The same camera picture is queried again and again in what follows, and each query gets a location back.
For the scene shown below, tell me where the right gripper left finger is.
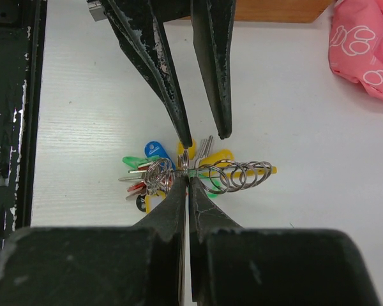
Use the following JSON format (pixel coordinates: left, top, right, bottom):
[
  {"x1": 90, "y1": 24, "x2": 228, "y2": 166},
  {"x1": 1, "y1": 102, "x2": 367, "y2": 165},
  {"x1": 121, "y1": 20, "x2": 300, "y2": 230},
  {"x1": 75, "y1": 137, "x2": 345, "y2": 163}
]
[{"x1": 134, "y1": 177, "x2": 187, "y2": 303}]

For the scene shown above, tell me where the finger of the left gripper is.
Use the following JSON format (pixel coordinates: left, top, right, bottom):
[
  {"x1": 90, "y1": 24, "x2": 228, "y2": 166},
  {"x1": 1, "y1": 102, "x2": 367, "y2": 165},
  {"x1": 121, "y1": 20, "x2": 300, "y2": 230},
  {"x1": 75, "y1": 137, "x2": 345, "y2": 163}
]
[
  {"x1": 101, "y1": 1, "x2": 192, "y2": 148},
  {"x1": 190, "y1": 1, "x2": 236, "y2": 139}
]

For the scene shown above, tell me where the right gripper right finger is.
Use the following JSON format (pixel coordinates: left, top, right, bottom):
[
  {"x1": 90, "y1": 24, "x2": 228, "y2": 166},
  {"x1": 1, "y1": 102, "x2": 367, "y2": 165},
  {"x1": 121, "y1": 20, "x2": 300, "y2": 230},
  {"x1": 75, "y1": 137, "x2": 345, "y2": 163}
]
[{"x1": 188, "y1": 177, "x2": 241, "y2": 303}]

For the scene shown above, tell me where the keyring bunch with colourful tags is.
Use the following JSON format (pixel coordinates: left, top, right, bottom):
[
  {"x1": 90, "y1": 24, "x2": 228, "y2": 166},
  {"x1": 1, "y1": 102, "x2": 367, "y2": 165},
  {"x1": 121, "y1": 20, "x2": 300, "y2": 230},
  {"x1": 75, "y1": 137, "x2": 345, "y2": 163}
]
[{"x1": 118, "y1": 135, "x2": 277, "y2": 214}]

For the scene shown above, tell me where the wooden compartment tray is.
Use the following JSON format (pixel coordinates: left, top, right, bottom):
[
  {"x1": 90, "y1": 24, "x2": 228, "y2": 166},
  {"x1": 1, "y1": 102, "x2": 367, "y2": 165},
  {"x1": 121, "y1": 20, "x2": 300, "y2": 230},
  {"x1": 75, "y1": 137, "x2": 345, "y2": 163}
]
[{"x1": 165, "y1": 0, "x2": 333, "y2": 24}]

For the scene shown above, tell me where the blue key tag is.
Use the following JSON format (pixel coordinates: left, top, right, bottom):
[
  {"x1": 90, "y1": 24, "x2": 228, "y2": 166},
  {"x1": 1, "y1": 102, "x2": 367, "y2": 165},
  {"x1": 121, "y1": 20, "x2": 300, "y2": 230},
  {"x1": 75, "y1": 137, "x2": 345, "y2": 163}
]
[{"x1": 144, "y1": 141, "x2": 176, "y2": 170}]

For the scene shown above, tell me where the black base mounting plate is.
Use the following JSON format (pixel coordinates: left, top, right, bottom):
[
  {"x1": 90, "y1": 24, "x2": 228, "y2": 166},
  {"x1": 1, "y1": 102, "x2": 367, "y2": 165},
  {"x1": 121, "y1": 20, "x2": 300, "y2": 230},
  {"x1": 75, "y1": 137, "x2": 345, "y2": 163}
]
[{"x1": 0, "y1": 1, "x2": 47, "y2": 251}]

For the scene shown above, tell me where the crumpled pink cloth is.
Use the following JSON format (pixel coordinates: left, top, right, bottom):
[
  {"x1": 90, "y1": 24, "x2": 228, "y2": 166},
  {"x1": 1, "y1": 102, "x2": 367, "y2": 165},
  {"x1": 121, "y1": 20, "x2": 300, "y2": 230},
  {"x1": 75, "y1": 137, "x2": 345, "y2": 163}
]
[{"x1": 328, "y1": 0, "x2": 383, "y2": 101}]

